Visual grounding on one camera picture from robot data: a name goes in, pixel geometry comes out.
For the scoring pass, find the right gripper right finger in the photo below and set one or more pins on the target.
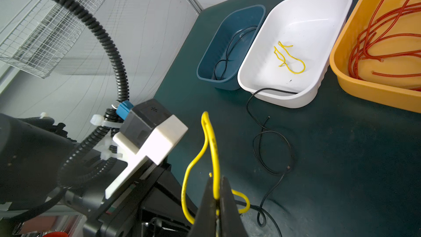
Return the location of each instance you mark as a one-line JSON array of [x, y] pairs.
[[230, 221]]

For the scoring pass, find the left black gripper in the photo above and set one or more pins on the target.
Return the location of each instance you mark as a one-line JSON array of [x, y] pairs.
[[148, 205]]

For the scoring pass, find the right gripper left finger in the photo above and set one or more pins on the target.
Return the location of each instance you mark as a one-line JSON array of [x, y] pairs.
[[205, 224]]

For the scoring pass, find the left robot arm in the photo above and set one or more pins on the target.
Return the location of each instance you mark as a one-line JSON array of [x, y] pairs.
[[38, 160]]

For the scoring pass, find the blue plastic bin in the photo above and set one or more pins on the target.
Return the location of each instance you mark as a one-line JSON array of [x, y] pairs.
[[221, 61]]

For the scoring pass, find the white plastic bin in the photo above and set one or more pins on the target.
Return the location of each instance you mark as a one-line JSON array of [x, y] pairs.
[[288, 58]]

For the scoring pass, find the yellow plastic bin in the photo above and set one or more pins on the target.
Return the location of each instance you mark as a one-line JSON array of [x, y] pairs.
[[377, 56]]

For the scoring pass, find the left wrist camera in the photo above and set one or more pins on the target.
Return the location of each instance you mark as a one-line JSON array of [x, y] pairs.
[[148, 132]]

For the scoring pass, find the white wire basket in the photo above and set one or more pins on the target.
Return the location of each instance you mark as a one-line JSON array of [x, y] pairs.
[[37, 34]]

